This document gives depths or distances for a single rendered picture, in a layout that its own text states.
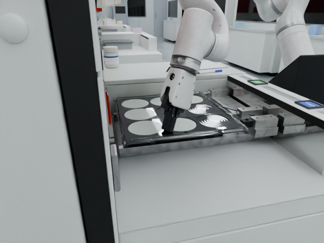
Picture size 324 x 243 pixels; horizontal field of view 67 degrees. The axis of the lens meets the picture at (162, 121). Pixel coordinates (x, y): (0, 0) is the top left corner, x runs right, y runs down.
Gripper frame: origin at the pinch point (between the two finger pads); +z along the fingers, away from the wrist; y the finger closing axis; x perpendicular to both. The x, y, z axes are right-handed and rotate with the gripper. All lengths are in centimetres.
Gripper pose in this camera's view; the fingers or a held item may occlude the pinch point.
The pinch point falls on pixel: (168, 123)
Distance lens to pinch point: 69.7
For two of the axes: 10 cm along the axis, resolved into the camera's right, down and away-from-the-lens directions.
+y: 5.6, 1.0, 8.2
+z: -2.6, 9.6, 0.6
